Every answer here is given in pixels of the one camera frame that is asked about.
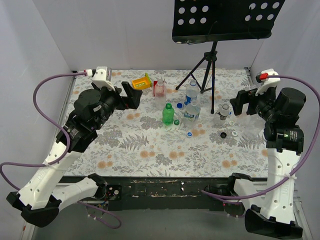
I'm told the green plastic bottle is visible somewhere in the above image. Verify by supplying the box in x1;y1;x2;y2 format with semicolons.
162;102;175;126

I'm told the clear Pepsi bottle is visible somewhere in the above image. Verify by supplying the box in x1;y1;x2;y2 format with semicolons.
184;79;200;106

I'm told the clear bottle blue label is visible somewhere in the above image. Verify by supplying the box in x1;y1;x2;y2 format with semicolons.
183;99;201;128

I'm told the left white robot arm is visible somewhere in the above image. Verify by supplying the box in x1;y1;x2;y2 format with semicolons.
6;81;143;228

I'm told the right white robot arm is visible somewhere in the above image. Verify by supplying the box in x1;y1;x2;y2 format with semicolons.
230;87;306;240

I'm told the small clear upright bottle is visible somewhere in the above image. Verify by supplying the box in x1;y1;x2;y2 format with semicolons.
213;103;231;126

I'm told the black bottle cap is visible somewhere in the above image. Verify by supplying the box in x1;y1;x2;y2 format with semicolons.
220;132;227;139

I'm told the yellow plastic box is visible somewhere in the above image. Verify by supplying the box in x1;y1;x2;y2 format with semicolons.
131;73;153;90

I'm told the red plastic box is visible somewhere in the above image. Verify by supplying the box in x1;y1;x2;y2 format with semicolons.
153;80;162;98

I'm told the floral tablecloth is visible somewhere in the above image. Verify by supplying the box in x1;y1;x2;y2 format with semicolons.
66;69;268;178

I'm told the black music stand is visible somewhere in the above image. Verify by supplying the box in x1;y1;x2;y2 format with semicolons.
171;0;286;115

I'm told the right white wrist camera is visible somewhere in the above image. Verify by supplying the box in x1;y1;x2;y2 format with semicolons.
255;68;281;96

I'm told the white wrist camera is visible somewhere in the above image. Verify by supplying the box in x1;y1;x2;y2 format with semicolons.
255;68;281;96
92;66;114;90

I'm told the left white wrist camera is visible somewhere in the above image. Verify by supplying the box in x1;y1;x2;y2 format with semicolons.
92;66;114;90

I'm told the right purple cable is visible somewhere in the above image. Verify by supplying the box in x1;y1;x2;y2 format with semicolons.
201;74;320;218

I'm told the purple cable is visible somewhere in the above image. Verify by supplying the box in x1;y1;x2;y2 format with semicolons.
0;70;123;230
201;74;320;218

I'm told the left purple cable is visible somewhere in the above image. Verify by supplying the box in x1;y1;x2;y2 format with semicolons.
0;70;123;230

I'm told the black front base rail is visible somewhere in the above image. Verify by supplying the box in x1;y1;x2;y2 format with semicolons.
74;176;251;213

